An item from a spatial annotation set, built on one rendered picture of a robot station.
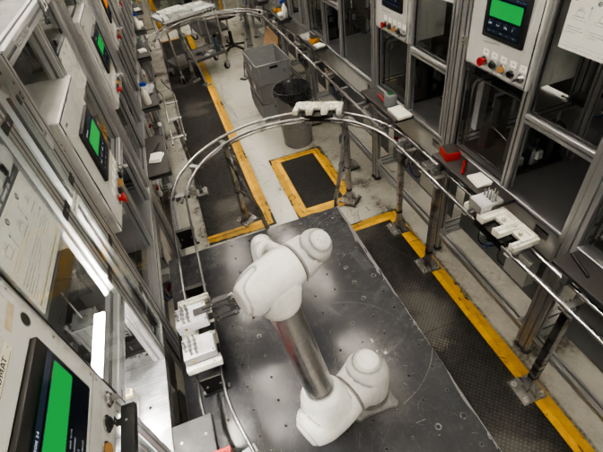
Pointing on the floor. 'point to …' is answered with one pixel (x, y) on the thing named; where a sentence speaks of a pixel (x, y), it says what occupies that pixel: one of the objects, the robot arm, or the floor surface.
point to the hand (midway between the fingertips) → (203, 314)
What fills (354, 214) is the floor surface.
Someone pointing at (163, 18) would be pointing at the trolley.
